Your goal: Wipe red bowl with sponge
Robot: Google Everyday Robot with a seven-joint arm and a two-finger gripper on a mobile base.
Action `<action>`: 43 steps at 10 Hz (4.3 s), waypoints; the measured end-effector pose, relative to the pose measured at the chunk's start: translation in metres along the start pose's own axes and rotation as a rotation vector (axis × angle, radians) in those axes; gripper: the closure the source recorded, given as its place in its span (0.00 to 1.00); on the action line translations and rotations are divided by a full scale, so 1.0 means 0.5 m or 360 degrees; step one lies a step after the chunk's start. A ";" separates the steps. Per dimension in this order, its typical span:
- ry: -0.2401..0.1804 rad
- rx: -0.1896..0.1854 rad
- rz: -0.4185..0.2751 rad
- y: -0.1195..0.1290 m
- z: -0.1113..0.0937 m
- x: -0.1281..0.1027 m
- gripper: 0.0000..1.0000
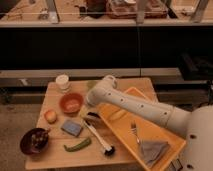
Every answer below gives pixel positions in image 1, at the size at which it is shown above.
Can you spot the red bowl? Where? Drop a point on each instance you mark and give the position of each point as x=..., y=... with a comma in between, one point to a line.
x=71, y=103

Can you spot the blue sponge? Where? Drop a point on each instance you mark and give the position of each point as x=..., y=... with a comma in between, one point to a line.
x=72, y=128

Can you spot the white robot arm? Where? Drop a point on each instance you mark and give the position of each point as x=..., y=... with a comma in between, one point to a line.
x=195, y=127

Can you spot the dark purple bowl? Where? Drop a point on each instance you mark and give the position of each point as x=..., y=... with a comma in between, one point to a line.
x=34, y=141

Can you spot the green cup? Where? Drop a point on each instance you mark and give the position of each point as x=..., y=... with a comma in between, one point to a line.
x=91, y=84

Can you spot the banana in tray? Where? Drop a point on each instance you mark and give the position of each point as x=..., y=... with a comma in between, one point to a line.
x=117, y=115

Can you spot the small black brush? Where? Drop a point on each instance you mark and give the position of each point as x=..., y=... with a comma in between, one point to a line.
x=92, y=119

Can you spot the white cup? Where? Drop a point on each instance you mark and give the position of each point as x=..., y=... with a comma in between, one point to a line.
x=62, y=82

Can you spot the metal fork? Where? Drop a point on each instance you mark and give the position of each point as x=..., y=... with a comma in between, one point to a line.
x=134, y=131

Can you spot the yellow tray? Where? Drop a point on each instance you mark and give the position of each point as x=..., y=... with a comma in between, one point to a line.
x=146, y=131

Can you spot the wooden table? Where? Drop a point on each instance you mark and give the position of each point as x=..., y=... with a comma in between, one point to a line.
x=56, y=158

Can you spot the green pepper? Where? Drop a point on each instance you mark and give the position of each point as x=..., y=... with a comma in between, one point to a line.
x=83, y=144

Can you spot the peach apple fruit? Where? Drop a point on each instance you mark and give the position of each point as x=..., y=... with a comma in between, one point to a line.
x=50, y=116

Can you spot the grey cloth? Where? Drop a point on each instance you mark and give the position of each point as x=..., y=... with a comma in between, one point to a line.
x=152, y=151

